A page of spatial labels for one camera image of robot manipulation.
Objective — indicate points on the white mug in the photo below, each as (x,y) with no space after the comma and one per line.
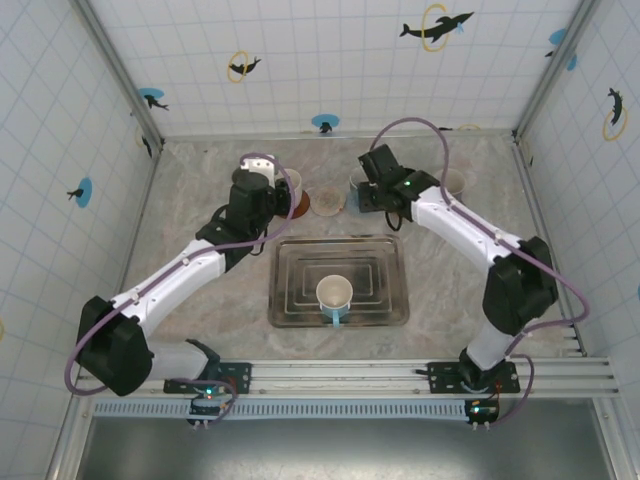
(295,181)

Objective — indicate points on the blue flower print mug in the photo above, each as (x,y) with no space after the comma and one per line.
(355,180)

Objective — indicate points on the brown coaster with white marks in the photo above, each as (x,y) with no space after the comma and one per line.
(301,207)

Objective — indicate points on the purple mug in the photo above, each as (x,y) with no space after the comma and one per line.
(452,181)

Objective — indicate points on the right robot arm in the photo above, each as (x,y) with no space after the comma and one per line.
(520,285)

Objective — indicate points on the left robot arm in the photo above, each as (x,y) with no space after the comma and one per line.
(165,280)

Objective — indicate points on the stainless steel tray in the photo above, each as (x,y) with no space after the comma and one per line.
(295,280)

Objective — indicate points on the plain light blue mug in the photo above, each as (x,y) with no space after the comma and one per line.
(334,292)

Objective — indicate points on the low black and yellow sticker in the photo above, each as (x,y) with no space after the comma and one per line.
(470,127)

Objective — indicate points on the controller board with green light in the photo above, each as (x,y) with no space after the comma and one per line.
(210,395)
(482,411)

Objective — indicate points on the grey metal sheet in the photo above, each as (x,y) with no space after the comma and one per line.
(350,450)

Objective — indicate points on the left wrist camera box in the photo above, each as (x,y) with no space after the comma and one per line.
(260,167)

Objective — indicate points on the aluminium table edge rail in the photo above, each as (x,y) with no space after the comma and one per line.
(530,190)
(350,135)
(150,190)

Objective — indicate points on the aluminium mounting rail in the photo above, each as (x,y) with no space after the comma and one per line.
(340,372)

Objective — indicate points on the aluminium frame post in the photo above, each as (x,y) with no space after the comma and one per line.
(555,75)
(120,75)

